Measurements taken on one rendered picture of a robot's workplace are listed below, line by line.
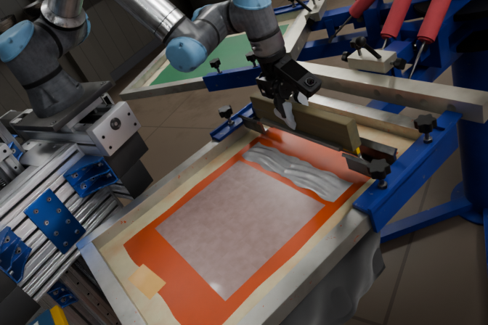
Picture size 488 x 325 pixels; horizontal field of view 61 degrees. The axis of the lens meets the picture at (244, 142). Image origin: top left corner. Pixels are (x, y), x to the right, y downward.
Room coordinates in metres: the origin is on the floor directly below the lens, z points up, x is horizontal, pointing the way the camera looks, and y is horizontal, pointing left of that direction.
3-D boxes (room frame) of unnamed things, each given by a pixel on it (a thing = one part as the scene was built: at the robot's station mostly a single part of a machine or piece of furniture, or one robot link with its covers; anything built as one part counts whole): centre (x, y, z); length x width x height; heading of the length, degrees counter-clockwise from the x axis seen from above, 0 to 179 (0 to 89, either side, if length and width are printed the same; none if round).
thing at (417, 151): (0.64, -0.29, 0.98); 0.30 x 0.05 x 0.07; 115
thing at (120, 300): (0.79, 0.04, 0.97); 0.79 x 0.58 x 0.04; 115
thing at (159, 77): (1.75, -0.18, 1.05); 1.08 x 0.61 x 0.23; 55
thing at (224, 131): (1.14, -0.06, 0.98); 0.30 x 0.05 x 0.07; 115
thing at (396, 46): (1.02, -0.47, 1.02); 0.17 x 0.06 x 0.05; 115
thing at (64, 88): (1.19, 0.44, 1.31); 0.15 x 0.15 x 0.10
